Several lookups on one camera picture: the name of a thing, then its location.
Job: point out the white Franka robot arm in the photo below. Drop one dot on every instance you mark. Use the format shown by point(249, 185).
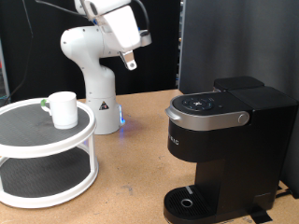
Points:
point(99, 93)

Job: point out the white two-tier turntable shelf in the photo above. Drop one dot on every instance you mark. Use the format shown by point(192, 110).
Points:
point(43, 137)

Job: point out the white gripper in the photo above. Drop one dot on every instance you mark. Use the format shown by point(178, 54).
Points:
point(123, 28)

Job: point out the black Keurig coffee machine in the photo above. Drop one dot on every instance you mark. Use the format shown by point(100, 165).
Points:
point(246, 149)

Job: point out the metal rack frame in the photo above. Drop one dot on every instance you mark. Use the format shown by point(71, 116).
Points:
point(3, 71)

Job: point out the black tape strip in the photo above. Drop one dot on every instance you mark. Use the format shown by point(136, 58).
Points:
point(260, 215)

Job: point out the gray partition panel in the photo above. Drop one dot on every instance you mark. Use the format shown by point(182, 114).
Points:
point(236, 37)

